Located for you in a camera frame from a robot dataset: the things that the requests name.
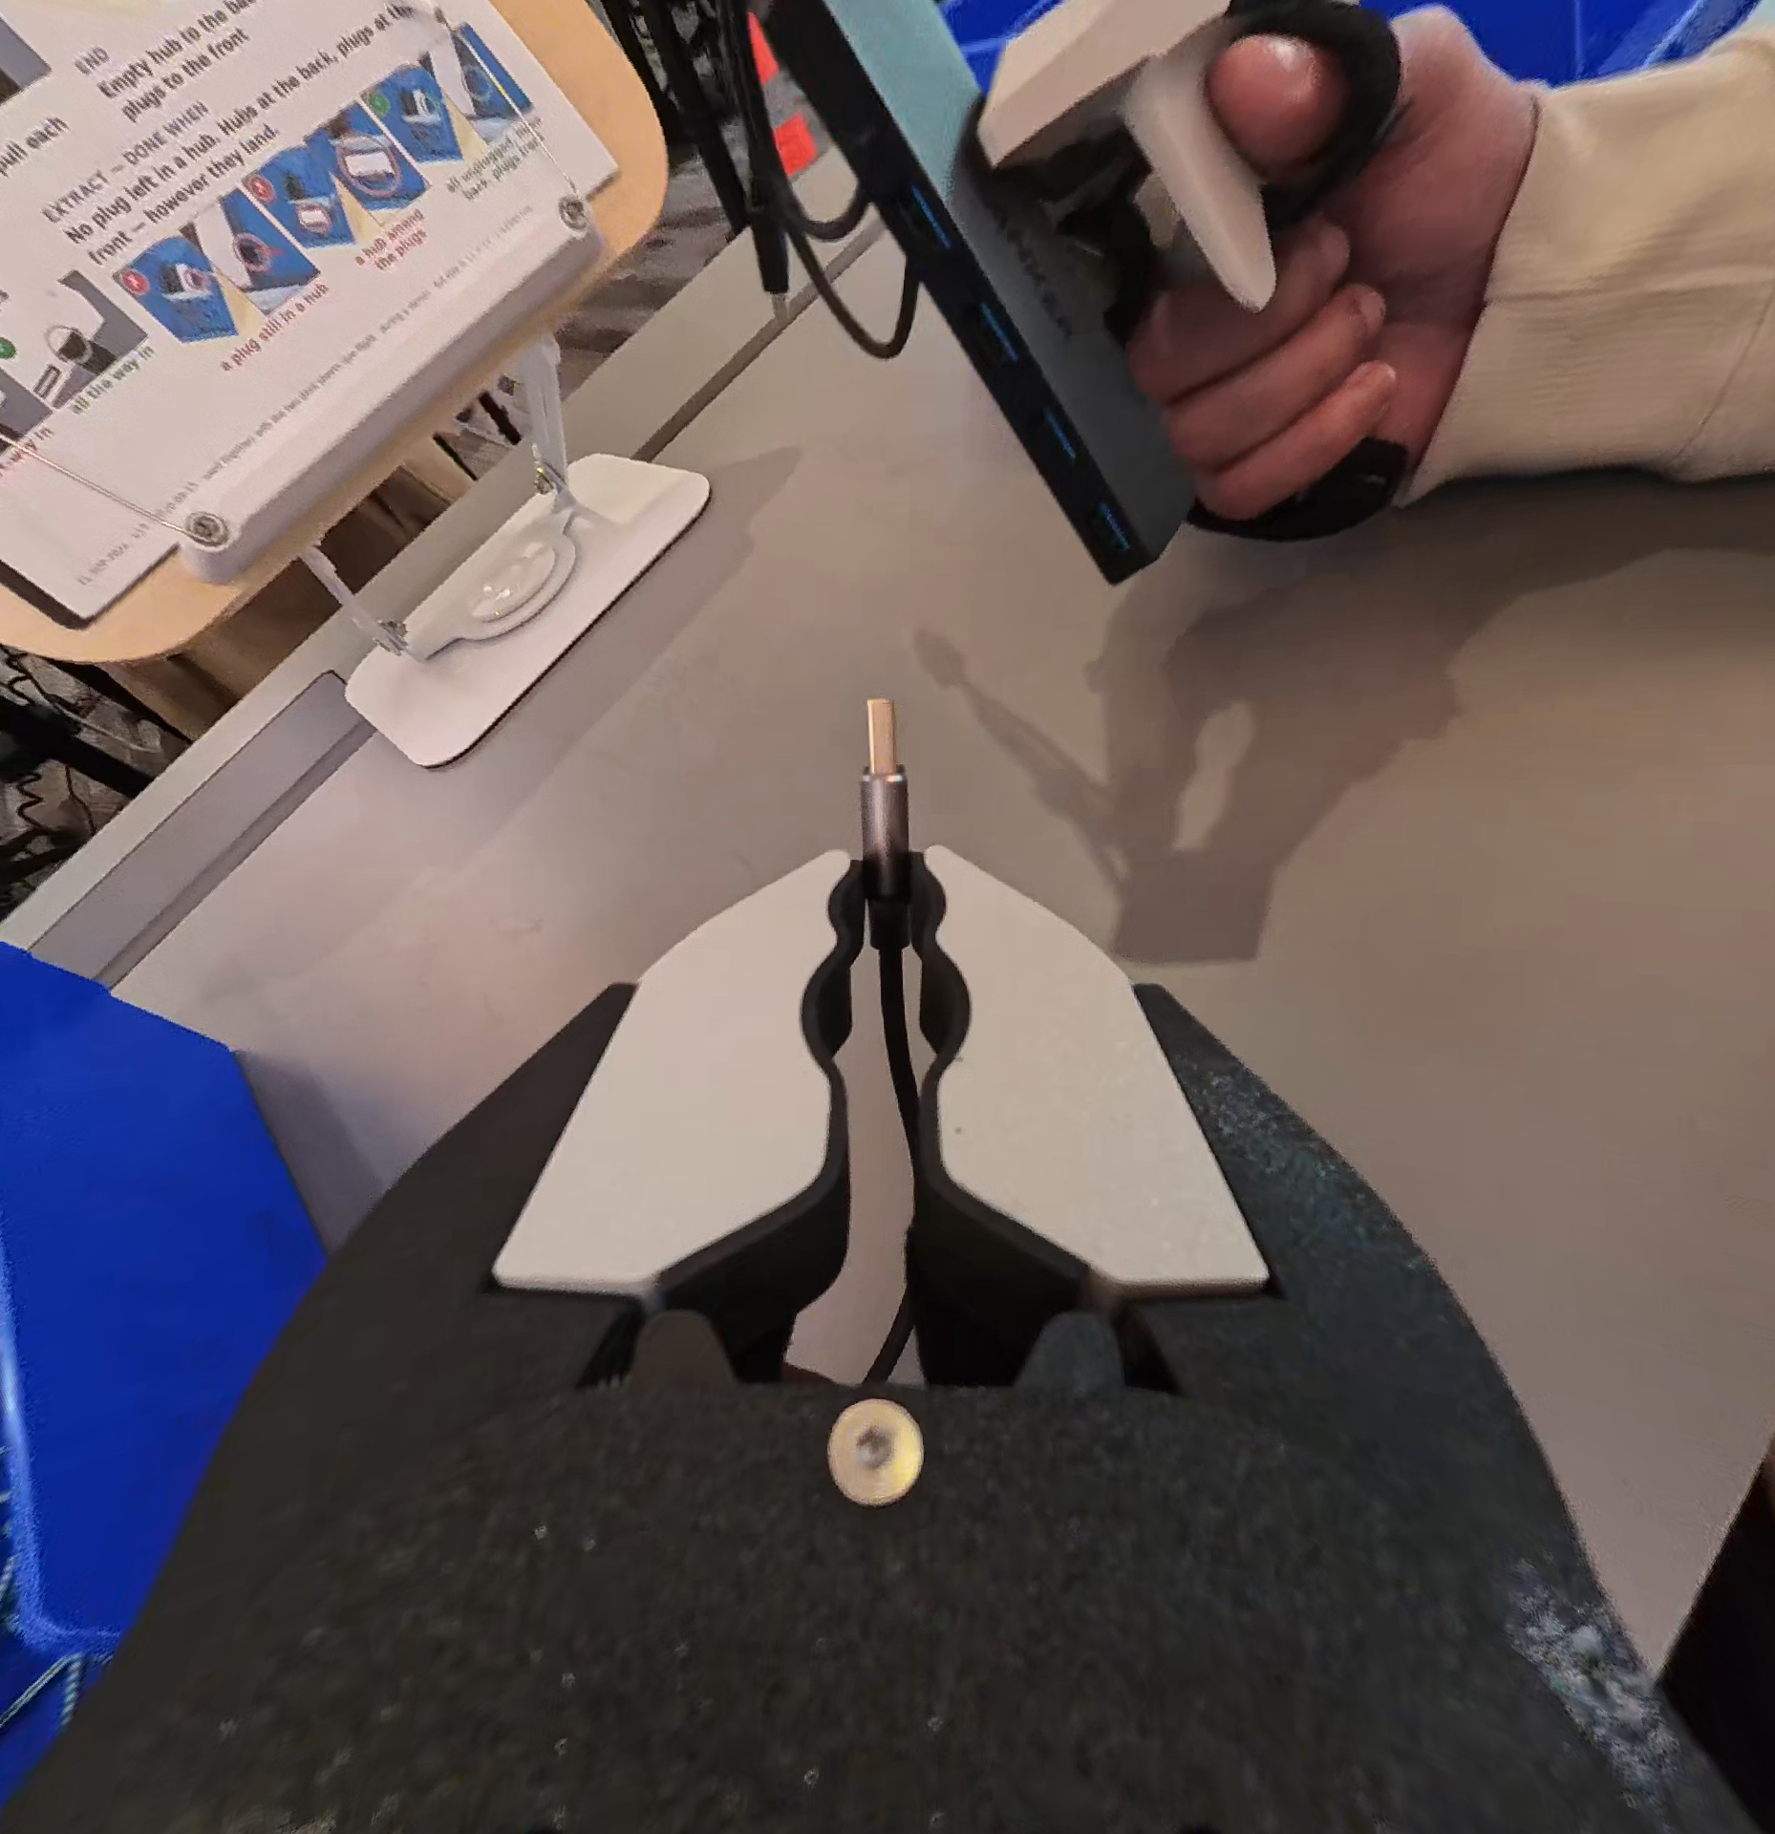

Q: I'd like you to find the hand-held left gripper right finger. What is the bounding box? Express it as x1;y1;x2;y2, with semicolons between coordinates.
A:
907;847;1273;1385

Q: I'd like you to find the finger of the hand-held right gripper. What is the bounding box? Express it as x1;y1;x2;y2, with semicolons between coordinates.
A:
978;0;1281;314

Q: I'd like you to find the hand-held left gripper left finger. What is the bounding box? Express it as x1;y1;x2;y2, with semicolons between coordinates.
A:
496;850;855;1365

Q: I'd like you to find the large dark grey hub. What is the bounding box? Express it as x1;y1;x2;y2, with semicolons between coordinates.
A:
759;0;1199;588

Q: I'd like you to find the black cable with grey plugs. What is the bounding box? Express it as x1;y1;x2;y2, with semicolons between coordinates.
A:
858;698;931;1385

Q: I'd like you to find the blue plastic bin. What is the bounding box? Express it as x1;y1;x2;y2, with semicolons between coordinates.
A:
0;924;331;1792
946;0;1765;86

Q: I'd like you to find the person's right forearm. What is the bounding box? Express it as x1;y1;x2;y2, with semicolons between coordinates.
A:
1403;20;1775;506

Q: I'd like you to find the orange traffic cone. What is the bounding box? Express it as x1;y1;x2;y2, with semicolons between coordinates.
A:
752;16;823;177

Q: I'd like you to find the white and wooden book stand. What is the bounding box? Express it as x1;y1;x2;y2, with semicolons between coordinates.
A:
0;0;713;769

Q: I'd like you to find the tan cloth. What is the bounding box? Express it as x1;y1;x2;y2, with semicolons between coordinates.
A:
115;430;475;733

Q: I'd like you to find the printed instruction sheet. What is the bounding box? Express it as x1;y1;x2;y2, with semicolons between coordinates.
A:
0;0;619;620

